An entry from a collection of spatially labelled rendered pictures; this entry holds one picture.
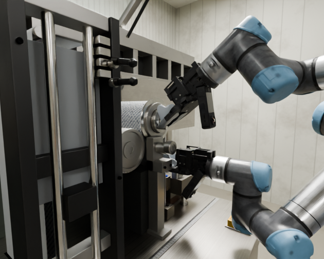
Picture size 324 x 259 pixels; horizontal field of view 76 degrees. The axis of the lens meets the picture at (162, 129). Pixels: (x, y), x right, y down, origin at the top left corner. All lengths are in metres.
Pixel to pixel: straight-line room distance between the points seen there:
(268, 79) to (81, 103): 0.34
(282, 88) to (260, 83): 0.04
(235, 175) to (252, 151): 2.57
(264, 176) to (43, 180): 0.48
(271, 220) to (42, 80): 0.51
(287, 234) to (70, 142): 0.44
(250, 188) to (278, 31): 2.73
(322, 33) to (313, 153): 1.36
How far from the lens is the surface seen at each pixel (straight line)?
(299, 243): 0.52
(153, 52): 1.21
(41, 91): 0.33
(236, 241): 0.73
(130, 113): 0.65
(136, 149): 0.61
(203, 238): 0.71
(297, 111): 3.00
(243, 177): 0.59
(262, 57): 0.48
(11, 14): 0.30
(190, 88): 0.57
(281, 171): 3.13
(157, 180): 0.63
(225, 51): 0.52
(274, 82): 0.45
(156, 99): 0.66
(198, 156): 0.65
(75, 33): 0.46
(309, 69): 0.56
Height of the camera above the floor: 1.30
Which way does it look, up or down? 7 degrees down
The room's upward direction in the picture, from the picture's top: straight up
